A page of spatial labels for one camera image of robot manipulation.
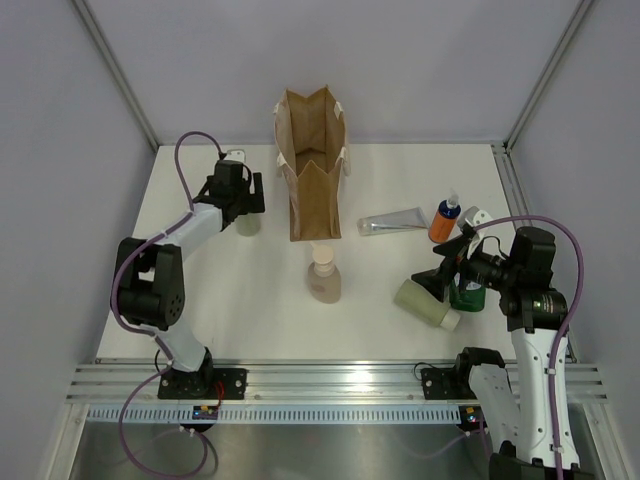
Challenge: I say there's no pale green bottle beige cap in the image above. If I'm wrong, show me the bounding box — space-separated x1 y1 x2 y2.
235 214 261 237

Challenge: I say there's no green dish soap bottle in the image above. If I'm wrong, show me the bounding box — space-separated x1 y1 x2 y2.
448 276 486 313

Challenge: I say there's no aluminium mounting rail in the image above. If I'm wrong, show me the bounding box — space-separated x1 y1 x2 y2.
67 362 610 404

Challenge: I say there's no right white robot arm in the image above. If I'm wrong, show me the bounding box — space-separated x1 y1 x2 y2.
412 226 593 479

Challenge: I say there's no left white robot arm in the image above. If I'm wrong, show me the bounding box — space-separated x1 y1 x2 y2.
110 158 265 400

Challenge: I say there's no orange spray bottle blue top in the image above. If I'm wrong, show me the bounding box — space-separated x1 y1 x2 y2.
428 190 461 244

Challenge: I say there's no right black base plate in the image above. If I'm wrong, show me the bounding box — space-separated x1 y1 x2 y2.
420 367 476 400

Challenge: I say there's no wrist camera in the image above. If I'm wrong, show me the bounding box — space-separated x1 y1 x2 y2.
225 148 247 164
456 206 493 242

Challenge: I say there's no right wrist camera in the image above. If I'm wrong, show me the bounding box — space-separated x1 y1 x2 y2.
456 206 493 242

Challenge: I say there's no aluminium frame post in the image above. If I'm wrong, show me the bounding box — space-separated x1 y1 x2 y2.
69 0 161 153
502 0 598 154

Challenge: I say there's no brown canvas tote bag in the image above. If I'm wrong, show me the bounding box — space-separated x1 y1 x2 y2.
273 87 351 242

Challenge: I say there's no slotted white cable duct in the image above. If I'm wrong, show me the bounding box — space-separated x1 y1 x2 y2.
87 404 461 425

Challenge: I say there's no beige pump dispenser bottle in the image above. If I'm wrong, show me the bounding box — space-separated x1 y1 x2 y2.
307 242 342 304

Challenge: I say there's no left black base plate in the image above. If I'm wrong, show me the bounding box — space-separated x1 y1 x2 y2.
157 368 247 400

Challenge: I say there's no right aluminium frame post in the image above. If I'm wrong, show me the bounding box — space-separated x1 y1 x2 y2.
502 0 598 154

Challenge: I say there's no silver squeeze tube clear cap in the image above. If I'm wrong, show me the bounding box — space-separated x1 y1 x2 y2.
356 207 430 236

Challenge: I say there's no pale green bottle white cap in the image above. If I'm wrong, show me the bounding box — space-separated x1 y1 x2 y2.
394 279 461 331

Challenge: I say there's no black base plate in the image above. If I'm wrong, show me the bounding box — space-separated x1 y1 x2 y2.
420 367 476 400
157 368 247 400

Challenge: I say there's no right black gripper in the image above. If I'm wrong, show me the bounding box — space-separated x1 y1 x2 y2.
412 231 520 302

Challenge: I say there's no left aluminium frame post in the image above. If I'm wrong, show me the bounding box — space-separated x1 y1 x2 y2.
69 0 161 153

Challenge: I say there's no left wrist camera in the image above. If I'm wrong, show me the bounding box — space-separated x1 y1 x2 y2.
225 148 247 164

